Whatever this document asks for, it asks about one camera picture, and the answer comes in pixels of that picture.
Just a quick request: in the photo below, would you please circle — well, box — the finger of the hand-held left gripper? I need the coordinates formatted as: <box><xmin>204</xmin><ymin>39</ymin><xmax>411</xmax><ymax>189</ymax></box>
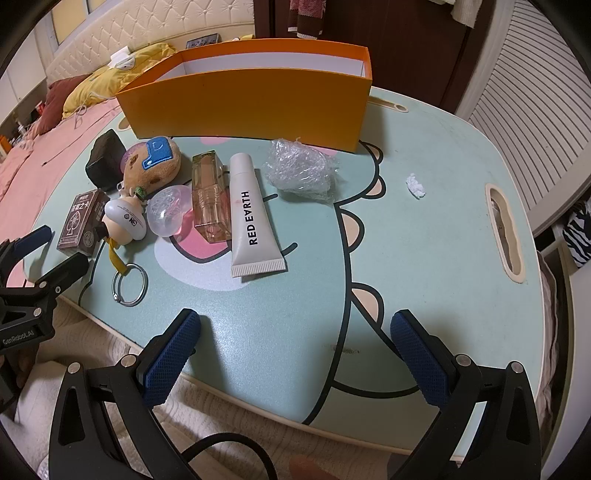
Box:
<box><xmin>25</xmin><ymin>253</ymin><xmax>90</xmax><ymax>298</ymax></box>
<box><xmin>0</xmin><ymin>224</ymin><xmax>52</xmax><ymax>283</ymax></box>

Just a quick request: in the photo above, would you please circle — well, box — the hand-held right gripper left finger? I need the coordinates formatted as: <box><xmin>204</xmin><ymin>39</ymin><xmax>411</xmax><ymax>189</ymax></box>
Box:
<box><xmin>48</xmin><ymin>308</ymin><xmax>201</xmax><ymax>480</ymax></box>

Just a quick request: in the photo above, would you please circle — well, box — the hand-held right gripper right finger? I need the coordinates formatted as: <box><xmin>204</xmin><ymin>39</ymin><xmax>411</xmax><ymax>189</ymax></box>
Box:
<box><xmin>390</xmin><ymin>309</ymin><xmax>542</xmax><ymax>480</ymax></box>

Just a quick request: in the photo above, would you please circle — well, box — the orange cardboard box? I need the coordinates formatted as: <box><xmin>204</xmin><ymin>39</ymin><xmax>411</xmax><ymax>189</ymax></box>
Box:
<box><xmin>115</xmin><ymin>38</ymin><xmax>373</xmax><ymax>154</ymax></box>

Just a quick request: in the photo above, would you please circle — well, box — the brown card box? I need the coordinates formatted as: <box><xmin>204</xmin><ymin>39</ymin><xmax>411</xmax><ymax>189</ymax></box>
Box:
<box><xmin>56</xmin><ymin>188</ymin><xmax>110</xmax><ymax>258</ymax></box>

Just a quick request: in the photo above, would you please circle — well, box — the pink bedsheet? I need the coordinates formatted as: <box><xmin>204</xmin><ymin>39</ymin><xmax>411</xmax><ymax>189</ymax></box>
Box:
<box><xmin>0</xmin><ymin>99</ymin><xmax>123</xmax><ymax>287</ymax></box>

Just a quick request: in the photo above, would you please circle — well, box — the black cloth pouch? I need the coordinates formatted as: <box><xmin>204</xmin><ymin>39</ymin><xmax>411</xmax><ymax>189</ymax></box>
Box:
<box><xmin>85</xmin><ymin>129</ymin><xmax>126</xmax><ymax>192</ymax></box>

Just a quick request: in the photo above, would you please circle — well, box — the cream knit blanket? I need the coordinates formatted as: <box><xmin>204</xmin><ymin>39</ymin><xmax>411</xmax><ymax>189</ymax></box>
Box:
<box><xmin>0</xmin><ymin>300</ymin><xmax>462</xmax><ymax>480</ymax></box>

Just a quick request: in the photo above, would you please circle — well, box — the clear round plastic case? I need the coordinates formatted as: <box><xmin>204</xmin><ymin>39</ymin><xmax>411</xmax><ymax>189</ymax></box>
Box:
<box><xmin>147</xmin><ymin>185</ymin><xmax>195</xmax><ymax>238</ymax></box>

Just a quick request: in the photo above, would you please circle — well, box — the brown plush toy blue patch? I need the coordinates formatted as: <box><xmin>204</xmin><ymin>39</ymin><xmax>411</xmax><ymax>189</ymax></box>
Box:
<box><xmin>120</xmin><ymin>136</ymin><xmax>182</xmax><ymax>195</ymax></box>

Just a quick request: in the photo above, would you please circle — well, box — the dark red pillow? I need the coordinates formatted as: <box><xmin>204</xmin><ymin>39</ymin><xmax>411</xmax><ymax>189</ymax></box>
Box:
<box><xmin>39</xmin><ymin>76</ymin><xmax>90</xmax><ymax>134</ymax></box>

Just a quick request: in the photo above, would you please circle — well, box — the clear amber cosmetic bottle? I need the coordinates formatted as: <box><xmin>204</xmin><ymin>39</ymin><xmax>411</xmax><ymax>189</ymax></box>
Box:
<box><xmin>191</xmin><ymin>150</ymin><xmax>232</xmax><ymax>244</ymax></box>

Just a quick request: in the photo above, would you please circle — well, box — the white cosmetic tube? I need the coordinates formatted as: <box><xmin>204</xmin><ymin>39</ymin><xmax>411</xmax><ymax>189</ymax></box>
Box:
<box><xmin>229</xmin><ymin>153</ymin><xmax>288</xmax><ymax>278</ymax></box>

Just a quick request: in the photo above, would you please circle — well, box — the yellow pillow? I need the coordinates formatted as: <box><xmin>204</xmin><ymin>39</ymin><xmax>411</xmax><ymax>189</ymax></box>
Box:
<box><xmin>62</xmin><ymin>42</ymin><xmax>181</xmax><ymax>118</ymax></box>

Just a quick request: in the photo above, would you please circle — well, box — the zebra print bag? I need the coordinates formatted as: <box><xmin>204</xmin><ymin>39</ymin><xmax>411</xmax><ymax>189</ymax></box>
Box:
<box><xmin>561</xmin><ymin>205</ymin><xmax>591</xmax><ymax>268</ymax></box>

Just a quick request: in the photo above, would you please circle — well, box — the crumpled clear plastic wrap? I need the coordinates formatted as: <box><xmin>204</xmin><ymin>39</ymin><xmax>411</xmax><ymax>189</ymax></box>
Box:
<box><xmin>263</xmin><ymin>137</ymin><xmax>340</xmax><ymax>204</ymax></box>

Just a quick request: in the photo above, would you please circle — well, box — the cream tufted headboard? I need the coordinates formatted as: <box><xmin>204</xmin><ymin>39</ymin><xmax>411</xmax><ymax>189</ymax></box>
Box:
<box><xmin>46</xmin><ymin>0</ymin><xmax>254</xmax><ymax>84</ymax></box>

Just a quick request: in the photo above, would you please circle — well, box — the white louvered door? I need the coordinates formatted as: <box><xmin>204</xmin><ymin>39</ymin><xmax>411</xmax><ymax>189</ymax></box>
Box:
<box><xmin>455</xmin><ymin>7</ymin><xmax>591</xmax><ymax>232</ymax></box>

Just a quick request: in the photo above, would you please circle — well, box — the dark brown wardrobe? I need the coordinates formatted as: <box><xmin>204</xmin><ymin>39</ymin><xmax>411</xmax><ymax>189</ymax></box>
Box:
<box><xmin>272</xmin><ymin>0</ymin><xmax>495</xmax><ymax>114</ymax></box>

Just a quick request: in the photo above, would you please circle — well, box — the red hanging cloth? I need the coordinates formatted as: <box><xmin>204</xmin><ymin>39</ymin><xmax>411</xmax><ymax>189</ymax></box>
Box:
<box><xmin>287</xmin><ymin>0</ymin><xmax>326</xmax><ymax>35</ymax></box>

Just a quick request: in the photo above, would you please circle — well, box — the white hanging garment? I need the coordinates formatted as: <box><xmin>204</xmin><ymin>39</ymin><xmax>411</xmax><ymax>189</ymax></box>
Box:
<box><xmin>450</xmin><ymin>0</ymin><xmax>490</xmax><ymax>21</ymax></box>

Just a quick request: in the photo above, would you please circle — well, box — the white figure keychain with ring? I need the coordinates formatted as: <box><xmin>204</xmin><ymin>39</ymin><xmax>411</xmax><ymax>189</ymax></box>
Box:
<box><xmin>95</xmin><ymin>184</ymin><xmax>149</xmax><ymax>308</ymax></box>

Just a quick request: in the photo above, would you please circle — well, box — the black cable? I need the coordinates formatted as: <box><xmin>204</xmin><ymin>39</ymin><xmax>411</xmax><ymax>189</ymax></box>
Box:
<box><xmin>178</xmin><ymin>434</ymin><xmax>278</xmax><ymax>480</ymax></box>

